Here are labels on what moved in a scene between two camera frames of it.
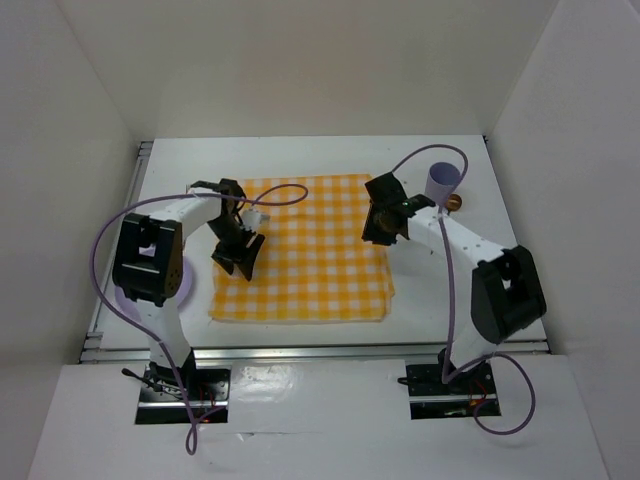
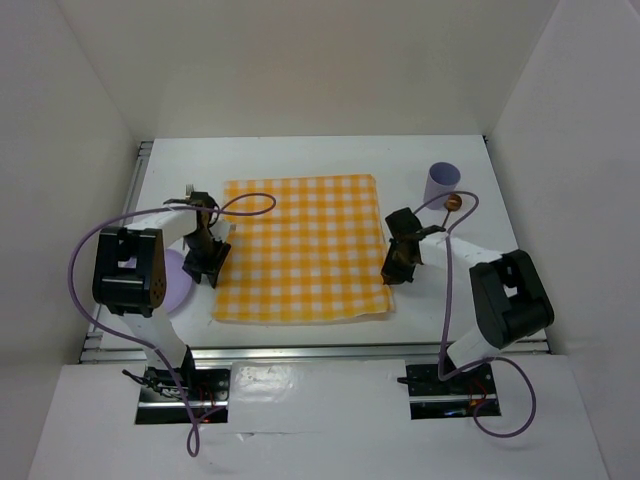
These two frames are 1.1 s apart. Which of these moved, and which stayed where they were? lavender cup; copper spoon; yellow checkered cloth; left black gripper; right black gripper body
Moved: left black gripper; right black gripper body
Stayed: copper spoon; lavender cup; yellow checkered cloth
